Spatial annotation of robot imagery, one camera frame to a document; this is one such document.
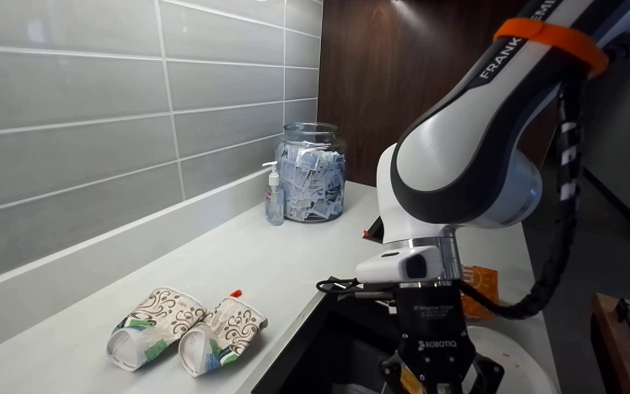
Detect glass jar of packets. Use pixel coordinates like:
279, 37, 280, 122
276, 121, 348, 222

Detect wooden robot cart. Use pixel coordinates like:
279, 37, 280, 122
591, 276, 630, 394

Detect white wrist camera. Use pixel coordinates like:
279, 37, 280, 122
354, 244, 445, 286

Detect empty white paper plate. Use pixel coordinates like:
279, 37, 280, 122
466, 323, 557, 394

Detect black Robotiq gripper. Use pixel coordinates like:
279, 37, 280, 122
381, 279, 507, 394

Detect orange snack bag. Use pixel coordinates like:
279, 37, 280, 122
460, 264, 501, 322

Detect right patterned snack bag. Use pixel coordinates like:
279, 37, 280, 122
178, 294, 269, 379

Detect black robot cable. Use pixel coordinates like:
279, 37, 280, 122
314, 71, 587, 323

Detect small clear pump bottle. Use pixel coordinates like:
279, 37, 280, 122
260, 159, 289, 227

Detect orange forearm cable strap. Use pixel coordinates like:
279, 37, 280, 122
493, 17, 610, 78

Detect dark wood cabinet panel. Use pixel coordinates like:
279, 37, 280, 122
317, 0, 552, 187

